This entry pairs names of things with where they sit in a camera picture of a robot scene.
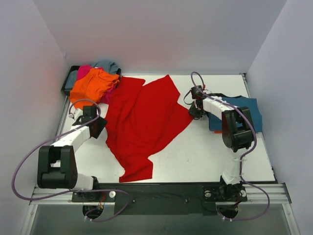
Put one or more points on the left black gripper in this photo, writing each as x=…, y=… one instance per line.
x=98, y=126

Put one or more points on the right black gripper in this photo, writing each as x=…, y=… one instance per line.
x=195, y=110

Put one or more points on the red t-shirt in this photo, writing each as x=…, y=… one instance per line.
x=142, y=120

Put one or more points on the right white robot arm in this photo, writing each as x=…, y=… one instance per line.
x=237, y=129

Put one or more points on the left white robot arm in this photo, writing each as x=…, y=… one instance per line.
x=56, y=162

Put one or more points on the folded black t-shirt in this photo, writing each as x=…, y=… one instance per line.
x=222, y=95

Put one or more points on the black plastic bin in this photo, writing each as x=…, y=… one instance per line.
x=67, y=92

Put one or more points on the pink t-shirt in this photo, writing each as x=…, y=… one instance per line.
x=106, y=98

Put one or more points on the grey-blue t-shirt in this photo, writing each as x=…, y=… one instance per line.
x=80, y=71

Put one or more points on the folded blue t-shirt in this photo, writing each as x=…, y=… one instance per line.
x=215, y=124

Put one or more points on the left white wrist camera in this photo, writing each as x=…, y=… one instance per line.
x=75, y=114

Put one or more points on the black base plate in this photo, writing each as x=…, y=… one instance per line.
x=164, y=199

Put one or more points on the aluminium frame rail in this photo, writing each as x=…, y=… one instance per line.
x=278, y=194

